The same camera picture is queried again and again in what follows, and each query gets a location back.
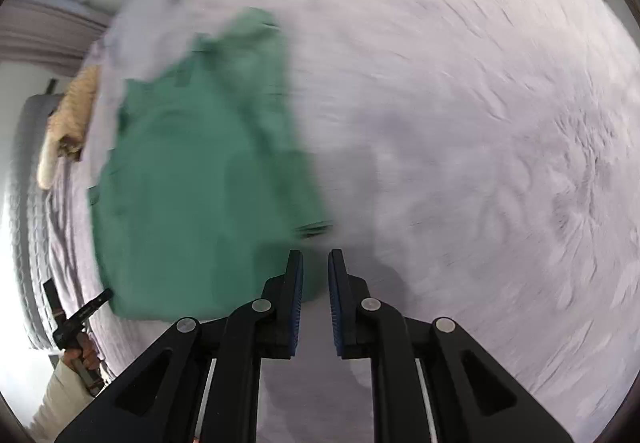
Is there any person's left hand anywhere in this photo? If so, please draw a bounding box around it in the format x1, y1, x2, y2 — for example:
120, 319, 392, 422
75, 332, 104, 376

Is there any grey quilted mattress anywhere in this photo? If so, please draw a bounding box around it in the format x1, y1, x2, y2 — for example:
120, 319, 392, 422
5, 93, 66, 349

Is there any cream knit cloth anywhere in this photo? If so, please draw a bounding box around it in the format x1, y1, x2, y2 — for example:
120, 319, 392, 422
37, 136, 63, 190

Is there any lavender bed blanket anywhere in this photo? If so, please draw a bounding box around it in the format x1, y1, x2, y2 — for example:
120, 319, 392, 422
47, 0, 636, 443

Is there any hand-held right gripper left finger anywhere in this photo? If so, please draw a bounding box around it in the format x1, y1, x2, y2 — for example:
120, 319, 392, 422
52, 249, 305, 443

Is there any green work jacket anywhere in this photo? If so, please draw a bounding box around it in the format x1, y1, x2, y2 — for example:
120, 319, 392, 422
90, 7, 335, 321

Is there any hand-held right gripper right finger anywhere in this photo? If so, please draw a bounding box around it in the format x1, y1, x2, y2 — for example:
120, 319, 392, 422
327, 249, 576, 443

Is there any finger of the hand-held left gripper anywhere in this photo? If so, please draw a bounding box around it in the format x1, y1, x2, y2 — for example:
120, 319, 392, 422
42, 278, 68, 321
74, 288, 114, 321

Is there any beige striped cloth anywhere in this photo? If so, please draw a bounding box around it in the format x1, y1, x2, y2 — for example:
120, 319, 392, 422
47, 66, 100, 161

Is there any person's left forearm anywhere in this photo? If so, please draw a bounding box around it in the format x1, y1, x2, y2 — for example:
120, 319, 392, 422
29, 357, 97, 438

